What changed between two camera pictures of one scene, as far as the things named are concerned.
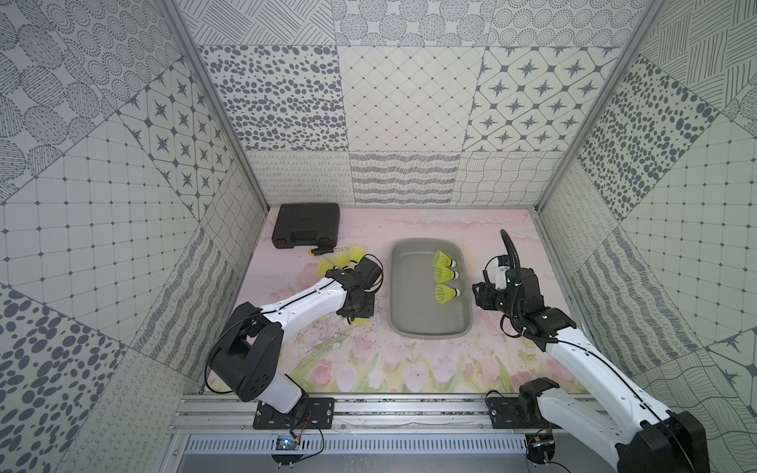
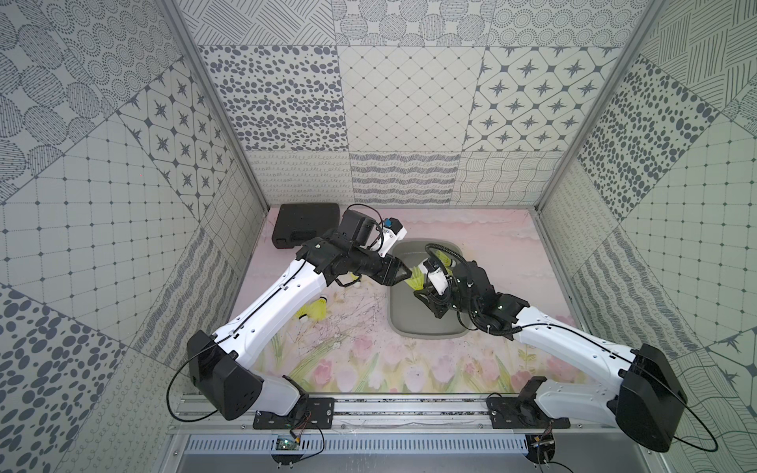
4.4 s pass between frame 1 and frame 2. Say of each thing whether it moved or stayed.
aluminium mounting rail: stayed
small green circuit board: stayed
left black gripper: moved
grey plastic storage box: stayed
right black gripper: moved
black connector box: stayed
